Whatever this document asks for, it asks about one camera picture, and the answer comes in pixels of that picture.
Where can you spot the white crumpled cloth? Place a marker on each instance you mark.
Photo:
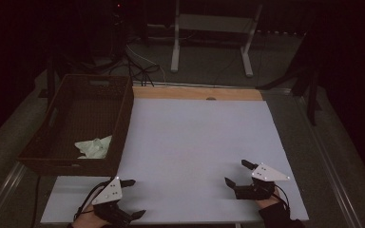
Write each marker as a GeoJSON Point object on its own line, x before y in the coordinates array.
{"type": "Point", "coordinates": [93, 148]}

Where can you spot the wooden table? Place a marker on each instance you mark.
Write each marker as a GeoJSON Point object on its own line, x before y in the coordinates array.
{"type": "Point", "coordinates": [183, 93]}

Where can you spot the white metal stand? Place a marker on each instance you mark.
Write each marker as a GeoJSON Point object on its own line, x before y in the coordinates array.
{"type": "Point", "coordinates": [212, 22]}

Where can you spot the white table mat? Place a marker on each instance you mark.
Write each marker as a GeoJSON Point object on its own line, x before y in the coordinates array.
{"type": "Point", "coordinates": [196, 142]}

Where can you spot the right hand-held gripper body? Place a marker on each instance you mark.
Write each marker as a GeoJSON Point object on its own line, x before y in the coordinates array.
{"type": "Point", "coordinates": [266, 173]}

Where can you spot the person's right hand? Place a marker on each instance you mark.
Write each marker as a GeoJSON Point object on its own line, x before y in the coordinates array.
{"type": "Point", "coordinates": [267, 200]}

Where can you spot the dark metal stand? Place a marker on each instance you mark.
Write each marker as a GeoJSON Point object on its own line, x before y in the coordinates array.
{"type": "Point", "coordinates": [309, 82]}

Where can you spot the person's left hand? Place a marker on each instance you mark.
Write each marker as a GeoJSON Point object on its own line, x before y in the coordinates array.
{"type": "Point", "coordinates": [87, 220]}

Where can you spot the dark brown woven basket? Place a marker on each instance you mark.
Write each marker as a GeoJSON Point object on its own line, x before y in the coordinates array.
{"type": "Point", "coordinates": [85, 114]}

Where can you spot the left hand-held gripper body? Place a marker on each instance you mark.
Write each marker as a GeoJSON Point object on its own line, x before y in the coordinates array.
{"type": "Point", "coordinates": [111, 191]}

